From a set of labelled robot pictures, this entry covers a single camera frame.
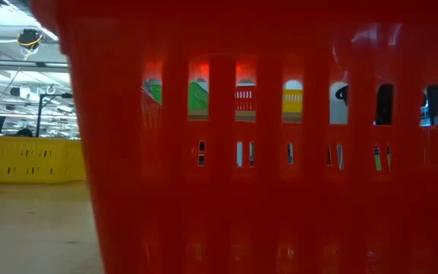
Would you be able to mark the black-legged wooden shelf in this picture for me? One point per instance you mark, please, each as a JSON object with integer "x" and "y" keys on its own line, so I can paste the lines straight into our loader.
{"x": 198, "y": 115}

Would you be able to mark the green plastic basket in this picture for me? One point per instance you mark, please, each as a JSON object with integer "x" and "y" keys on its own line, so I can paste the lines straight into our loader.
{"x": 377, "y": 160}
{"x": 198, "y": 98}

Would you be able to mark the red plastic basket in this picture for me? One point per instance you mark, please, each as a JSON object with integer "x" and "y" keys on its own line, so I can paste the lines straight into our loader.
{"x": 127, "y": 152}
{"x": 245, "y": 99}

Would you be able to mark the black metal stand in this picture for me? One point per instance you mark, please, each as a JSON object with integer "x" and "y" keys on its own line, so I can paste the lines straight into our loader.
{"x": 39, "y": 114}

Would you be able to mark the black overhead camera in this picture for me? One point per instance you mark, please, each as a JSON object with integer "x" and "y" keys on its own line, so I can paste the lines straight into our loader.
{"x": 29, "y": 38}

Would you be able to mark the yellow plastic basket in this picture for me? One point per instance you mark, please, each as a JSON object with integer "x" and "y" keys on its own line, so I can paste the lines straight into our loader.
{"x": 21, "y": 160}
{"x": 292, "y": 102}

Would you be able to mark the person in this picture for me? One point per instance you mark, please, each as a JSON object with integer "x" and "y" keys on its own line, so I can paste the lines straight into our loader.
{"x": 24, "y": 132}

